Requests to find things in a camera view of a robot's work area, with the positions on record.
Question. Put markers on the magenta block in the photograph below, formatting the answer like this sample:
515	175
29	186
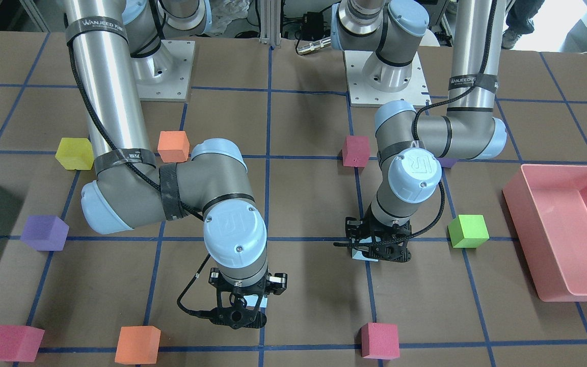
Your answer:
379	341
355	151
20	343

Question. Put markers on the yellow block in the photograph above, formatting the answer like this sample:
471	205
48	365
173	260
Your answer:
75	154

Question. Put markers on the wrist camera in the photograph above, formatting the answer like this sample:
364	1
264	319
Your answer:
366	249
238	317

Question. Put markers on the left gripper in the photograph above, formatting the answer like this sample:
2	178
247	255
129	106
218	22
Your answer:
353	226

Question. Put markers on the near orange block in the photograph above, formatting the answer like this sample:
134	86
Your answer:
173	147

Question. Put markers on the purple block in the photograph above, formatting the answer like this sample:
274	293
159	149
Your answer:
45	233
447	163

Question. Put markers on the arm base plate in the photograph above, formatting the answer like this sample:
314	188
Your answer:
165	75
373	83

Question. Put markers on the orange block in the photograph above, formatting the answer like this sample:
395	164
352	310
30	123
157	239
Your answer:
138	345
173	147

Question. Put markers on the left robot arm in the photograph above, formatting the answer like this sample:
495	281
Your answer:
409	141

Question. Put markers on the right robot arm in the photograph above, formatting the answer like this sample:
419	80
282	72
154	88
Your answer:
118	55

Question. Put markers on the aluminium frame post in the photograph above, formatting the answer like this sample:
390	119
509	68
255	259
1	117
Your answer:
270	17

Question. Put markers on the far magenta block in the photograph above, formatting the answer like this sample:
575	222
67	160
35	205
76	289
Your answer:
379	341

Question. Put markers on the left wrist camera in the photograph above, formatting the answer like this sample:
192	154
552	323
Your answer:
366	249

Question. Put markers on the near magenta block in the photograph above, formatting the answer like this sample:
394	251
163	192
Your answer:
355	151

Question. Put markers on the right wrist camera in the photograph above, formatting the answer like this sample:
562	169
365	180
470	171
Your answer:
238	317

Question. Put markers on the far orange block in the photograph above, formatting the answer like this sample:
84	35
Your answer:
138	345

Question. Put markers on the pink tray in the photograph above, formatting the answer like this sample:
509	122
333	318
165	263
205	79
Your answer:
548	205

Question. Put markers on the green block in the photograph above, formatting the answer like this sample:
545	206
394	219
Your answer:
468	231

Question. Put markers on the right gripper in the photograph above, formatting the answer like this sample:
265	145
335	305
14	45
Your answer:
276	283

